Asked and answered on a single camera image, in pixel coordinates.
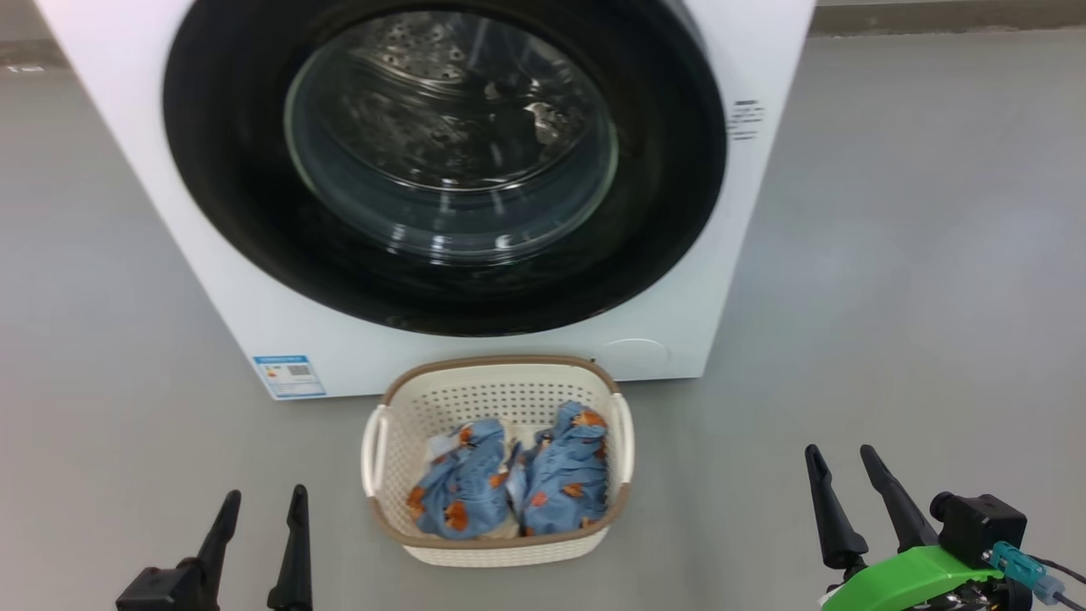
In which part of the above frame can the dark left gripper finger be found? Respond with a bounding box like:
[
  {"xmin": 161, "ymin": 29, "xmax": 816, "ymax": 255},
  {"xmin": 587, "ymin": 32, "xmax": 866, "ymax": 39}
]
[
  {"xmin": 195, "ymin": 490, "xmax": 242, "ymax": 588},
  {"xmin": 268, "ymin": 485, "xmax": 313, "ymax": 611}
]

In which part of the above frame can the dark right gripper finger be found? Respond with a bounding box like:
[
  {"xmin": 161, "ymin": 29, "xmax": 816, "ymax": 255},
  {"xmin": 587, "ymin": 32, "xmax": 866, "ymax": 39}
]
[
  {"xmin": 860, "ymin": 445, "xmax": 938, "ymax": 552},
  {"xmin": 805, "ymin": 445, "xmax": 868, "ymax": 569}
]

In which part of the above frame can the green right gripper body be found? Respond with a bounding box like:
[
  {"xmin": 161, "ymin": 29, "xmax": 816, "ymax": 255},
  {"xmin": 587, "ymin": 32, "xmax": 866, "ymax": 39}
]
[{"xmin": 821, "ymin": 546, "xmax": 1032, "ymax": 611}]

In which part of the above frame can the blue garment with orange print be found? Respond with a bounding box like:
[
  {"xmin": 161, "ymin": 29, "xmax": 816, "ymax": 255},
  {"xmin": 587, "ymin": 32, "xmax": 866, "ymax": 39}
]
[
  {"xmin": 507, "ymin": 401, "xmax": 610, "ymax": 535},
  {"xmin": 407, "ymin": 418, "xmax": 520, "ymax": 540}
]

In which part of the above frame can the black round glass machine door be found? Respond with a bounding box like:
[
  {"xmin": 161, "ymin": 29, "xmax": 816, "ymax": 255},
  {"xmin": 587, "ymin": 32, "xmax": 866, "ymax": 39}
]
[{"xmin": 163, "ymin": 0, "xmax": 729, "ymax": 338}]

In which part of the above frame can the white front-load washing machine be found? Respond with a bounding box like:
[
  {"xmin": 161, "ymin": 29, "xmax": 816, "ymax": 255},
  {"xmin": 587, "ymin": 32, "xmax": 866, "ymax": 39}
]
[{"xmin": 34, "ymin": 0, "xmax": 817, "ymax": 401}]

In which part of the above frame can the cream perforated laundry basket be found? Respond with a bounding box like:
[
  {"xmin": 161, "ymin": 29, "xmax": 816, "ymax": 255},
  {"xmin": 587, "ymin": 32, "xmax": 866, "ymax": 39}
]
[{"xmin": 361, "ymin": 355, "xmax": 635, "ymax": 568}]

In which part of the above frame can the blue energy label sticker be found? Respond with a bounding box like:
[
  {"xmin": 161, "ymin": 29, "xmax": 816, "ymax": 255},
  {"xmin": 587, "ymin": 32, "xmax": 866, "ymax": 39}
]
[{"xmin": 252, "ymin": 355, "xmax": 327, "ymax": 400}]

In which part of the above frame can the round white filter cover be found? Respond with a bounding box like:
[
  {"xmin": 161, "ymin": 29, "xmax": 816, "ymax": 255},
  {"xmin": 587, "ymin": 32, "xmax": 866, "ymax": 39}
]
[{"xmin": 598, "ymin": 338, "xmax": 671, "ymax": 380}]

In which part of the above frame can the black text warning sticker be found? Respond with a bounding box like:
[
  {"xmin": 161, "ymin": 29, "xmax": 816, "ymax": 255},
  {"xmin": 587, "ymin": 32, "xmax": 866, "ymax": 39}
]
[{"xmin": 728, "ymin": 99, "xmax": 766, "ymax": 141}]

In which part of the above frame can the steel perforated washer drum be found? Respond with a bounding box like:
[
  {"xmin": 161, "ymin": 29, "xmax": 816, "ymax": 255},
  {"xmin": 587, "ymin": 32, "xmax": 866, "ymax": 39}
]
[{"xmin": 288, "ymin": 10, "xmax": 616, "ymax": 255}]

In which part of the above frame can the teal right cable connector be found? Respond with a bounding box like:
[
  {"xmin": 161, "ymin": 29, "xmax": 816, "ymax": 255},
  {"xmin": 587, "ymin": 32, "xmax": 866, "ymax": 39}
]
[{"xmin": 988, "ymin": 541, "xmax": 1066, "ymax": 605}]

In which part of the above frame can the thin black right gripper cable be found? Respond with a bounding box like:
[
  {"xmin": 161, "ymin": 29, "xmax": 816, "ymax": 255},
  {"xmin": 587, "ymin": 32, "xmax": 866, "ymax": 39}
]
[{"xmin": 1028, "ymin": 556, "xmax": 1086, "ymax": 608}]

